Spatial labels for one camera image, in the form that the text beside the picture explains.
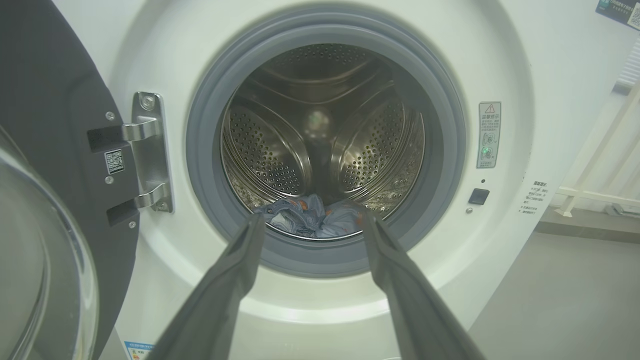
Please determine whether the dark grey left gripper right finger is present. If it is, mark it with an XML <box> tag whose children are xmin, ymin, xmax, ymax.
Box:
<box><xmin>361</xmin><ymin>207</ymin><xmax>486</xmax><ymax>360</ymax></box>

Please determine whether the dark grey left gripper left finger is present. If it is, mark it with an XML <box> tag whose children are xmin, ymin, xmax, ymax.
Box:
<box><xmin>147</xmin><ymin>212</ymin><xmax>266</xmax><ymax>360</ymax></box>

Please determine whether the blue patterned garment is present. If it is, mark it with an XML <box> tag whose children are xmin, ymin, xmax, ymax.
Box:
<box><xmin>252</xmin><ymin>194</ymin><xmax>366</xmax><ymax>239</ymax></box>

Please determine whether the black round glass washer door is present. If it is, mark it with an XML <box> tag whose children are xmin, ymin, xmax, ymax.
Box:
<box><xmin>0</xmin><ymin>0</ymin><xmax>141</xmax><ymax>360</ymax></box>

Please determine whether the grey rubber door gasket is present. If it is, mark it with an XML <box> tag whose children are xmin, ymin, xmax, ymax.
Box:
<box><xmin>185</xmin><ymin>20</ymin><xmax>467</xmax><ymax>278</ymax></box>

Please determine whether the stainless steel washing machine drum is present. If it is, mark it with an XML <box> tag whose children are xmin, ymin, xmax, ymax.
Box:
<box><xmin>220</xmin><ymin>43</ymin><xmax>426</xmax><ymax>241</ymax></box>

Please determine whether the metal door hinge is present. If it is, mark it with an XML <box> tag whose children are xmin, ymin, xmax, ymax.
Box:
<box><xmin>122</xmin><ymin>91</ymin><xmax>175</xmax><ymax>214</ymax></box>

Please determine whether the white front-load washing machine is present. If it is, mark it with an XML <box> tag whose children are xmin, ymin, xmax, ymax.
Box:
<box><xmin>50</xmin><ymin>0</ymin><xmax>640</xmax><ymax>360</ymax></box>

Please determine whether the blue energy label sticker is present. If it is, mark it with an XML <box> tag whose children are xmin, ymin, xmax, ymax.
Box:
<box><xmin>124</xmin><ymin>341</ymin><xmax>156</xmax><ymax>360</ymax></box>

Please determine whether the small black text sticker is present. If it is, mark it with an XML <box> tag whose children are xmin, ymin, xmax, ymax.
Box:
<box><xmin>520</xmin><ymin>181</ymin><xmax>550</xmax><ymax>215</ymax></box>

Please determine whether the small QR code sticker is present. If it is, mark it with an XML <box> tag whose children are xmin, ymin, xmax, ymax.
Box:
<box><xmin>104</xmin><ymin>149</ymin><xmax>126</xmax><ymax>175</ymax></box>

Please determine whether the grey warning sticker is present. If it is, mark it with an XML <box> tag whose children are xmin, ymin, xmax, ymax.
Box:
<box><xmin>476</xmin><ymin>101</ymin><xmax>502</xmax><ymax>169</ymax></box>

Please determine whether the white metal railing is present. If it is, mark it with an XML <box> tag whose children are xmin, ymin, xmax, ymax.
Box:
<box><xmin>550</xmin><ymin>80</ymin><xmax>640</xmax><ymax>218</ymax></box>

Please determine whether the dark label sticker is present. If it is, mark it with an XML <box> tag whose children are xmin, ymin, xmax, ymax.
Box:
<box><xmin>595</xmin><ymin>0</ymin><xmax>640</xmax><ymax>31</ymax></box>

